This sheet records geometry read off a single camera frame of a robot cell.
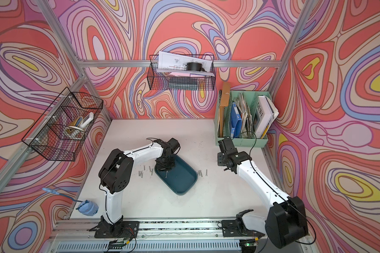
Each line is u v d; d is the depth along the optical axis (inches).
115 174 20.4
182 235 28.8
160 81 39.9
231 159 22.7
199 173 36.5
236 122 36.4
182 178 35.8
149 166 37.0
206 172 36.6
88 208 28.8
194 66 32.3
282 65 35.0
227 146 25.1
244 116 35.9
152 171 36.5
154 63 34.2
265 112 34.8
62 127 27.2
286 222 15.8
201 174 36.1
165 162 31.4
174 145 31.7
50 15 27.8
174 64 33.8
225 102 32.6
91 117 29.4
